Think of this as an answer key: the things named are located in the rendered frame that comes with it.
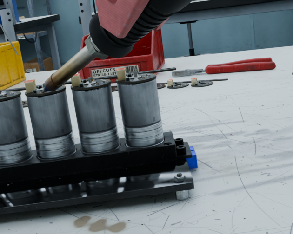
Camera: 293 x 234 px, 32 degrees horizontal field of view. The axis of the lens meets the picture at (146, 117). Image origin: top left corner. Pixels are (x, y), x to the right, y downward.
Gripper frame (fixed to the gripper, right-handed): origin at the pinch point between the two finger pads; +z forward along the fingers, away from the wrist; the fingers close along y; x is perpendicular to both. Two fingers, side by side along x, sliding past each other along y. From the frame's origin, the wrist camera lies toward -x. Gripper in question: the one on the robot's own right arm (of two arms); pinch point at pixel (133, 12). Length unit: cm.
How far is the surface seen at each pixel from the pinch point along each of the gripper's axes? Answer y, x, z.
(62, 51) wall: -283, -315, 232
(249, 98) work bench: -23.4, -3.3, 13.8
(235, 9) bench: -205, -108, 80
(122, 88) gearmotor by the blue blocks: -3.5, -2.4, 6.7
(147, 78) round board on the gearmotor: -4.5, -1.6, 5.7
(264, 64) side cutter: -35.7, -8.7, 16.0
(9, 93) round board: 0.7, -7.6, 9.1
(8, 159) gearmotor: 2.1, -5.1, 12.0
